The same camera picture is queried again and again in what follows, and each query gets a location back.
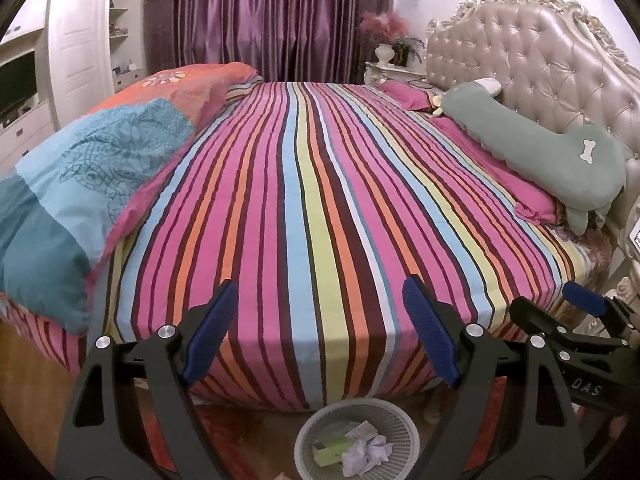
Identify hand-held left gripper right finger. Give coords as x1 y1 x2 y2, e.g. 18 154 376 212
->
402 275 588 480

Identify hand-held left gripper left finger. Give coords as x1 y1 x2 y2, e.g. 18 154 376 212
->
54 280 239 480

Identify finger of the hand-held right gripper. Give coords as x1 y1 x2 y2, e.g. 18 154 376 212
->
562 281 640 347
509 296 632 357

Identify white mesh waste basket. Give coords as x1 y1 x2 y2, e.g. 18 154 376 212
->
294 400 422 480

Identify white printed plastic packet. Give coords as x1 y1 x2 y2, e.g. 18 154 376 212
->
345 422 378 443

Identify light green carton box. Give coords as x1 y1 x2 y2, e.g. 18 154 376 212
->
313 437 353 467

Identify cream carved nightstand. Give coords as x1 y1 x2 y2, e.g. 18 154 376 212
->
595 245 640 341
364 61 428 88

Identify long green plush pillow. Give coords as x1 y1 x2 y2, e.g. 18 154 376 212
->
440 77 628 236

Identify bed with striped sheet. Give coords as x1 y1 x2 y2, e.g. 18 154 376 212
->
0 80 616 411

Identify pink pillow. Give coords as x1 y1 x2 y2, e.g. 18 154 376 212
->
380 80 446 111
430 115 561 226

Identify blue orange patterned duvet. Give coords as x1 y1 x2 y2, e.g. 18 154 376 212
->
0 62 263 336

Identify tufted cream carved headboard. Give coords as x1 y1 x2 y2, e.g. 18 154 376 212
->
425 0 640 281

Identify pink flowers in white vase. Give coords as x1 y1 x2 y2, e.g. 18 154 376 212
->
359 10 426 67

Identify white wardrobe with shelves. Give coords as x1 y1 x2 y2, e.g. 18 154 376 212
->
0 0 148 181

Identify black television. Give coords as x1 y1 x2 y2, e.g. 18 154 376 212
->
0 55 40 116

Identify purple curtain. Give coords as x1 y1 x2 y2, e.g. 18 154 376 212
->
145 0 396 86

